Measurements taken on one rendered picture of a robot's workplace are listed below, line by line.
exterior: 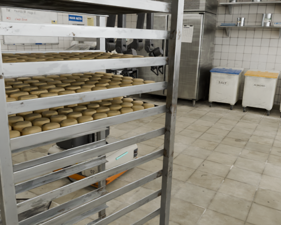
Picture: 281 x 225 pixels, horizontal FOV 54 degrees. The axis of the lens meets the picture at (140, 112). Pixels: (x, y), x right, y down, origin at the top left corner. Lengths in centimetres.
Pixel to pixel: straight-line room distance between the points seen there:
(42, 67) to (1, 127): 17
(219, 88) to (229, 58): 85
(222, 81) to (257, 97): 68
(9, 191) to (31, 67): 30
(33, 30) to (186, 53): 480
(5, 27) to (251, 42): 557
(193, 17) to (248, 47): 134
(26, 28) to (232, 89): 499
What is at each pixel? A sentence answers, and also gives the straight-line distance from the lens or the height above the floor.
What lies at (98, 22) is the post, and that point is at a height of 137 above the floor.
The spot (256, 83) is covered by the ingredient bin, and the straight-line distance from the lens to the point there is 539.
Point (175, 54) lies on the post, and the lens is 101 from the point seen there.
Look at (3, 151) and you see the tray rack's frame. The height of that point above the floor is 105.
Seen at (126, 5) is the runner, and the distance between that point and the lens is 88.
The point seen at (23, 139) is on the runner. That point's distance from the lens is 75.
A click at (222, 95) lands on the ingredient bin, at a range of 555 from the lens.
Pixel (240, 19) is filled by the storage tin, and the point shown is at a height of 168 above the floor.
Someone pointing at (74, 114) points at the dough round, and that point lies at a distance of 93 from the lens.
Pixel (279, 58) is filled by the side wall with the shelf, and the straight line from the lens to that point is 598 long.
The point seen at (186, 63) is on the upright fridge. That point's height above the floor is 85.
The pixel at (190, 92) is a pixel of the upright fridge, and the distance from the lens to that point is 545.
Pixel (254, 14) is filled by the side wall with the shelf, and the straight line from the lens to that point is 605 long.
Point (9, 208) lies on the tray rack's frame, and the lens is 78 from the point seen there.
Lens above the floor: 131
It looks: 15 degrees down
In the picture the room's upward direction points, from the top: 2 degrees clockwise
